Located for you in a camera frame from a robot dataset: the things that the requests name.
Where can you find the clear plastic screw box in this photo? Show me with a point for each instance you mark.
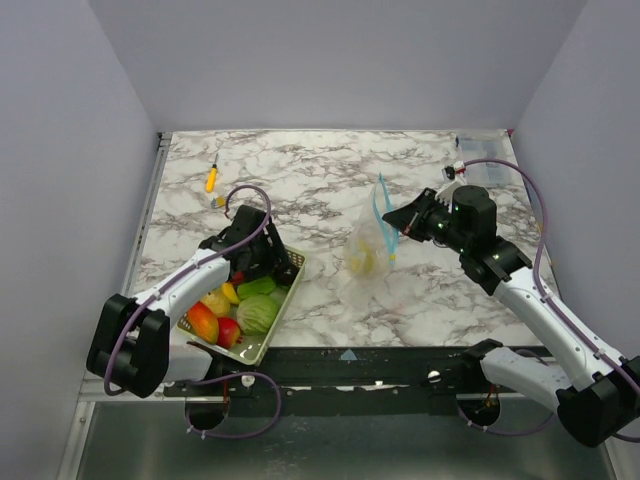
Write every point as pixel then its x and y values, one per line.
pixel 483 144

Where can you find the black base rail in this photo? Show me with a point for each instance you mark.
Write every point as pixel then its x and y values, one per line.
pixel 323 381

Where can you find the green perforated plastic basket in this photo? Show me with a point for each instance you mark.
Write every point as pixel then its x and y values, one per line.
pixel 253 347

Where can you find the yellow lemon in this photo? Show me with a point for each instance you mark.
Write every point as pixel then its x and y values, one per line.
pixel 365 259

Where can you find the yellow banana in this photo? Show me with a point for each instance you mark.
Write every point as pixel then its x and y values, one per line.
pixel 229 292

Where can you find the red pomegranate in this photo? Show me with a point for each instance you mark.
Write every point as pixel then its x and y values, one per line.
pixel 229 333

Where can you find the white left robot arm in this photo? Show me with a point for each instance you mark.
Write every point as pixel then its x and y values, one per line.
pixel 138 346

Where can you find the red orange mango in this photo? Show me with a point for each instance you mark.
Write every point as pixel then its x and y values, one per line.
pixel 203 322

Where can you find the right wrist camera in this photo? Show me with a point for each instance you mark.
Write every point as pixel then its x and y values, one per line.
pixel 455 174

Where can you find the clear zip top bag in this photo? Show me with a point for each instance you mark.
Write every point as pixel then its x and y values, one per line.
pixel 371 227

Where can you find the hex key set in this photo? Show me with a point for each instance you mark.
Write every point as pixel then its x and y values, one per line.
pixel 218 202

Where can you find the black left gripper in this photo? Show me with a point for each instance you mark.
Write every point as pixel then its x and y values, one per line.
pixel 275 254

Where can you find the green starfruit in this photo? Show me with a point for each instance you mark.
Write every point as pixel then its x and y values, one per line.
pixel 261 286

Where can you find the yellow pear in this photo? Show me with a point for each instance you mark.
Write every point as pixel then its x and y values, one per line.
pixel 217 303

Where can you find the green cabbage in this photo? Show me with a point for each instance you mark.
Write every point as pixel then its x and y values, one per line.
pixel 256 315

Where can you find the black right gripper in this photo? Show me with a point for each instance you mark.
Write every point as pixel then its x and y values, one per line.
pixel 419 218

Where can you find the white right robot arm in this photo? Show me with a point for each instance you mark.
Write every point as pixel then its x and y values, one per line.
pixel 593 389

